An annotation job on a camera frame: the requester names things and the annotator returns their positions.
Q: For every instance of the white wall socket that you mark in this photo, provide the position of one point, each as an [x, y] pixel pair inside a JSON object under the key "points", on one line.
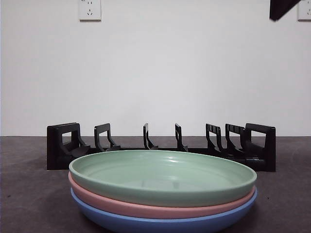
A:
{"points": [[90, 11], [306, 12]]}

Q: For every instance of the black plastic dish rack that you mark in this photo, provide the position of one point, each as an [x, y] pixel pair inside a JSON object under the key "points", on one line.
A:
{"points": [[268, 145]]}

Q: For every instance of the pink round plate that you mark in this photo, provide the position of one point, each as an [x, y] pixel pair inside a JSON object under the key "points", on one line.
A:
{"points": [[121, 206]]}

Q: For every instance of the green round plate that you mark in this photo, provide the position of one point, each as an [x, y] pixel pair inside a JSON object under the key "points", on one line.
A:
{"points": [[158, 174]]}

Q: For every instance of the blue round plate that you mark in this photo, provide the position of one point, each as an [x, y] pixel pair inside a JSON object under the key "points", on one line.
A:
{"points": [[121, 224]]}

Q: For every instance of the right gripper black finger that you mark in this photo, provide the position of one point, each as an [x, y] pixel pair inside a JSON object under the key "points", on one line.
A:
{"points": [[279, 8]]}

